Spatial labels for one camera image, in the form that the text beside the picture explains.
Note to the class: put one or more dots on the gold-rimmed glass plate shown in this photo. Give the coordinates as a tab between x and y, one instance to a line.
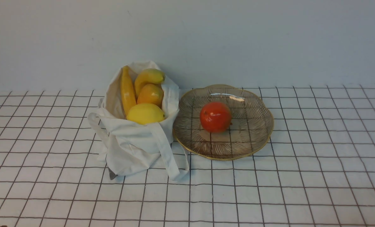
251	126

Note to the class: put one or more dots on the yellow lemon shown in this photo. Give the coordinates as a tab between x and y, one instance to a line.
145	113

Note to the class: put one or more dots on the orange round fruit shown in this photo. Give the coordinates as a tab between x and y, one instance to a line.
151	93

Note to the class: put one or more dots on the yellow curved mango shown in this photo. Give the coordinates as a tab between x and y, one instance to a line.
148	76

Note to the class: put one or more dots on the long yellow banana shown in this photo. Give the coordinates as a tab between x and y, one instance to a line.
128	96

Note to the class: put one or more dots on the white grid tablecloth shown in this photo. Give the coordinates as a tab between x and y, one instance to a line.
317	170

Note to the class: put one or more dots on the red pomegranate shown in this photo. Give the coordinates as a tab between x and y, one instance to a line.
215	117

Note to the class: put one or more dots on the white canvas tote bag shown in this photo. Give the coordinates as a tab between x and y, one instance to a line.
130	148

